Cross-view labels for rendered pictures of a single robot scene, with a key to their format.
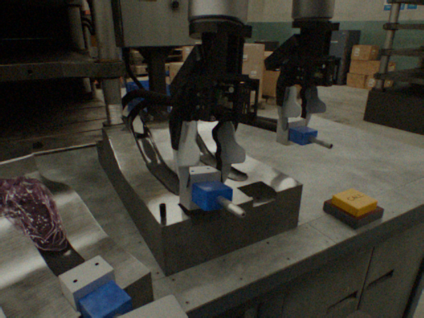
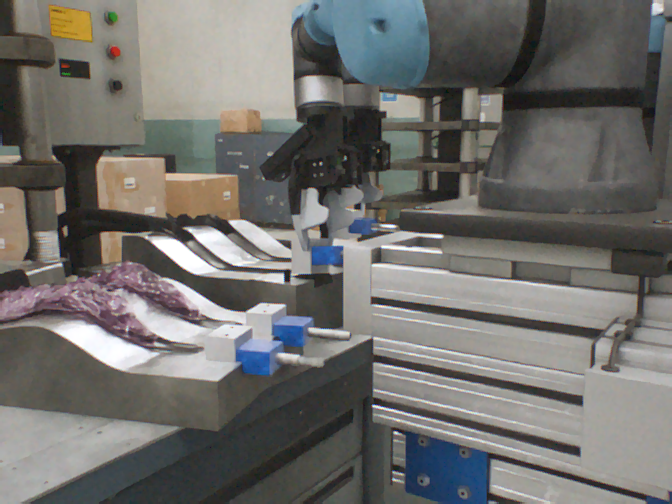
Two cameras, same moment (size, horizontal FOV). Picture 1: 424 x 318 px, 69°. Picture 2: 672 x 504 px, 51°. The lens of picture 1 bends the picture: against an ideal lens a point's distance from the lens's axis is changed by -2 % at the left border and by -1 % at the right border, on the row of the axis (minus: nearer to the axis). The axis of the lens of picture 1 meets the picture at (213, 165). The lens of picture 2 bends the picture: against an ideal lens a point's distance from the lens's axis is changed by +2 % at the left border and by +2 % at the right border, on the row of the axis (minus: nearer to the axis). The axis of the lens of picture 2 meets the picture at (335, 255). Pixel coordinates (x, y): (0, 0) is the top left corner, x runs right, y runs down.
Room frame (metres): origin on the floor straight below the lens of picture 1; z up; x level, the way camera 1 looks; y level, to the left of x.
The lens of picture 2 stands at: (-0.54, 0.45, 1.10)
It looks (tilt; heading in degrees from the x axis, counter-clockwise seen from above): 10 degrees down; 334
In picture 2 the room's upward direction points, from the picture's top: straight up
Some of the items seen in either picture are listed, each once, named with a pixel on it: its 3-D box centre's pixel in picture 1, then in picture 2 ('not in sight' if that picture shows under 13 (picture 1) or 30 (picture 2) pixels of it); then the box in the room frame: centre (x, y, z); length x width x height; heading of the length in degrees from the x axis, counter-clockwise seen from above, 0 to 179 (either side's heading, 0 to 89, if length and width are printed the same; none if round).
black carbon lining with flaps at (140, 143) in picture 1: (174, 142); (231, 242); (0.61, 0.08, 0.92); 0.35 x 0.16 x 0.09; 29
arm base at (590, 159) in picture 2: not in sight; (566, 150); (-0.06, -0.02, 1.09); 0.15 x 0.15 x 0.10
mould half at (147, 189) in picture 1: (177, 160); (229, 267); (0.63, 0.08, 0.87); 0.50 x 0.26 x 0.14; 29
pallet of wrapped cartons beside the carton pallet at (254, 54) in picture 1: (220, 75); (76, 220); (4.93, -0.12, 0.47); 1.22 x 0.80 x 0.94; 39
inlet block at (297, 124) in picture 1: (306, 136); (367, 226); (0.62, -0.19, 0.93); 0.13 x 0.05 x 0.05; 30
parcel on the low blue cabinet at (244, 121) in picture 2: not in sight; (240, 121); (7.63, -2.32, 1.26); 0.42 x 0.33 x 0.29; 35
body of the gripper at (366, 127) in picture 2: (310, 55); (361, 142); (0.63, -0.19, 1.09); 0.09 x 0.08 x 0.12; 29
